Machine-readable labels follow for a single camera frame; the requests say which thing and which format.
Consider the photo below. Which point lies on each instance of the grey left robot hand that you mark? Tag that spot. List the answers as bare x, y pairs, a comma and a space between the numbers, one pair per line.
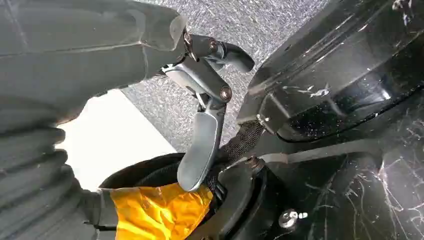
82, 43

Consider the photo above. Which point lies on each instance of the white flat panel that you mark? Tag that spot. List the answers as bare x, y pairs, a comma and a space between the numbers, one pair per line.
109, 139

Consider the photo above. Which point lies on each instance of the ribbed grey left arm sleeve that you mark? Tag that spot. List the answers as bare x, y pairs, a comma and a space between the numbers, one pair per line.
33, 185

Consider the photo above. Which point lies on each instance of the black robot leg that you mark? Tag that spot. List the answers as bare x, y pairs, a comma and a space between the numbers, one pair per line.
331, 82

